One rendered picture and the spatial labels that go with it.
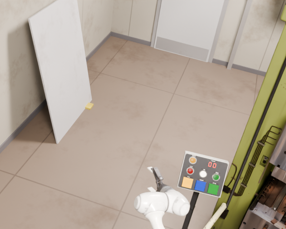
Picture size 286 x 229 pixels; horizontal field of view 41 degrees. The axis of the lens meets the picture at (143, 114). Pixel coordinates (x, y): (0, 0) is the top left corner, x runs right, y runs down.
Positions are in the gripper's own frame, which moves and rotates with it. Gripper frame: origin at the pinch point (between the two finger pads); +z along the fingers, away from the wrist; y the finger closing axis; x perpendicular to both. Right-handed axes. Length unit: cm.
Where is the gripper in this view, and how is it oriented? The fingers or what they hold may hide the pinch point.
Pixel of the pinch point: (150, 178)
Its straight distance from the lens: 235.8
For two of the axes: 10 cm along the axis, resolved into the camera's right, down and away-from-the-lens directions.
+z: -4.1, -2.5, 8.8
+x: -9.1, 1.3, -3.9
